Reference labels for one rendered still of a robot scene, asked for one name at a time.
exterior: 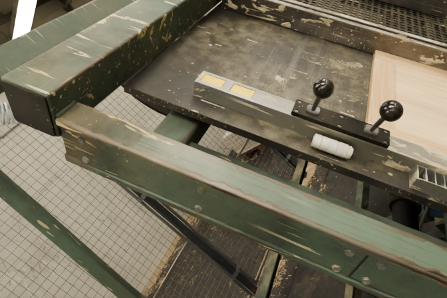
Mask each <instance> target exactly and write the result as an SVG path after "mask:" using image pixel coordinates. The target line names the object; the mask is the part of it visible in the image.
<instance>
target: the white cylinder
mask: <svg viewBox="0 0 447 298"><path fill-rule="evenodd" d="M311 147H313V148H316V149H319V150H322V151H324V152H327V153H330V154H334V155H335V156H338V157H340V158H345V159H350V158H351V156H352V154H353V148H352V146H349V145H348V144H345V143H342V142H338V141H337V140H333V139H330V138H328V137H326V136H323V135H320V134H317V133H316V134H315V135H314V137H313V139H312V142H311Z"/></svg>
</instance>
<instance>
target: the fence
mask: <svg viewBox="0 0 447 298"><path fill-rule="evenodd" d="M205 75H210V76H213V77H216V78H218V79H221V80H224V81H225V83H224V85H223V86H222V87H221V88H220V87H218V86H215V85H212V84H209V83H207V82H204V81H201V80H202V79H203V77H204V76H205ZM235 84H236V85H238V86H242V87H244V88H247V89H249V90H253V91H255V93H254V95H253V96H252V98H249V97H246V96H243V95H241V94H238V93H235V92H232V91H230V90H231V88H232V87H233V85H235ZM194 96H197V97H199V98H202V99H205V100H208V101H210V102H213V103H216V104H219V105H221V106H224V107H227V108H230V109H232V110H235V111H238V112H241V113H243V114H246V115H249V116H252V117H254V118H257V119H260V120H263V121H265V122H268V123H271V124H274V125H276V126H279V127H282V128H285V129H287V130H290V131H293V132H296V133H298V134H301V135H304V136H307V137H310V138H313V137H314V135H315V134H316V133H317V134H320V135H323V136H326V137H328V138H330V139H333V140H337V141H338V142H342V143H345V144H348V145H349V146H352V148H353V154H356V155H359V156H362V157H364V158H368V159H369V160H373V161H375V162H378V163H381V164H384V165H386V166H390V167H391V168H395V169H397V170H400V171H403V172H406V173H408V174H409V173H410V172H411V171H412V169H413V168H414V167H415V165H419V166H422V167H425V168H428V169H430V170H434V171H436V172H439V173H441V174H445V175H447V155H446V154H443V153H441V152H437V151H435V150H431V149H429V148H425V147H423V146H420V145H417V144H414V143H411V142H408V141H406V140H403V139H400V138H397V137H394V136H391V135H390V146H389V147H388V148H383V147H381V146H377V145H375V144H372V143H370V142H366V141H364V140H361V139H358V138H355V137H352V136H349V135H347V134H343V133H341V132H338V131H336V130H332V129H330V128H327V127H324V126H321V125H318V124H315V123H313V122H309V121H308V120H304V119H302V118H298V117H296V116H293V115H291V111H292V110H293V107H294V104H295V102H293V101H290V100H287V99H284V98H281V97H279V96H275V95H273V94H269V93H267V92H264V91H262V90H258V89H256V88H252V87H250V86H247V85H244V84H241V83H238V82H235V81H232V80H230V79H227V78H224V77H221V76H218V75H215V74H212V73H209V72H206V71H203V72H202V73H201V75H200V76H199V77H198V78H197V79H196V80H195V81H194Z"/></svg>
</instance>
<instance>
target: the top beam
mask: <svg viewBox="0 0 447 298"><path fill-rule="evenodd" d="M220 1H221V0H136V1H135V2H133V3H131V4H129V5H127V6H125V7H124V8H122V9H120V10H119V11H117V12H115V13H113V14H111V15H109V16H108V17H106V18H104V19H103V20H101V21H99V22H97V23H95V24H94V25H92V26H90V27H89V28H87V29H85V30H83V31H81V32H79V33H78V34H76V35H74V36H73V37H71V38H69V39H67V40H65V41H63V42H62V43H60V44H58V45H57V46H55V47H53V48H51V49H49V50H48V51H46V52H44V53H42V54H41V55H39V56H37V57H35V58H33V59H32V60H30V61H28V62H26V63H25V64H23V65H21V66H19V67H17V68H16V69H14V70H12V71H11V72H9V73H7V74H5V75H3V76H2V77H1V80H2V81H1V84H2V86H3V90H4V91H5V95H6V97H7V100H8V102H9V106H10V107H11V111H12V113H13V116H14V118H15V120H16V121H17V122H20V123H22V124H25V125H27V126H30V127H31V128H34V129H36V130H39V131H41V132H44V133H45V134H48V135H50V136H56V137H59V136H61V135H62V134H61V129H60V127H58V126H57V125H56V122H55V120H56V117H55V115H56V114H57V113H58V112H60V111H61V110H62V109H64V108H65V107H66V106H68V105H69V104H70V103H71V102H73V101H74V100H75V101H77V102H79V103H82V104H85V105H87V106H89V107H92V108H94V107H95V106H97V105H98V104H99V103H100V102H102V101H103V100H104V99H105V98H106V97H107V96H108V95H110V94H111V93H112V92H114V91H115V90H116V89H117V88H118V87H119V86H120V85H122V84H123V83H124V82H125V81H127V80H128V79H129V78H130V77H131V76H132V75H133V74H135V73H136V72H137V71H139V70H140V69H141V68H142V67H143V66H144V65H145V64H146V63H148V62H149V61H150V60H152V59H153V58H154V57H155V56H156V55H157V54H158V53H160V52H161V51H162V50H163V49H165V48H166V47H167V46H168V45H169V44H170V43H172V42H173V41H174V40H175V39H177V38H178V37H179V36H180V35H181V34H182V33H183V32H185V31H186V30H187V29H188V28H190V27H191V26H192V25H193V24H194V23H195V22H196V21H198V20H199V19H200V18H201V17H203V16H204V15H205V14H206V13H207V12H208V11H210V10H211V9H212V8H213V7H215V6H216V5H217V4H218V3H219V2H220Z"/></svg>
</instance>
